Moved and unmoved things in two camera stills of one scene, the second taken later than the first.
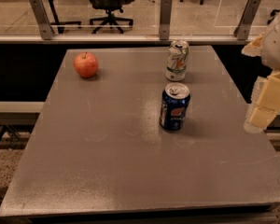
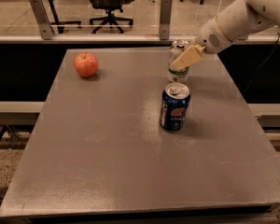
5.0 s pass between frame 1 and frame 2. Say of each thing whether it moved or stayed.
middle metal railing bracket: stayed
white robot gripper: moved
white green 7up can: stayed
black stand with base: stayed
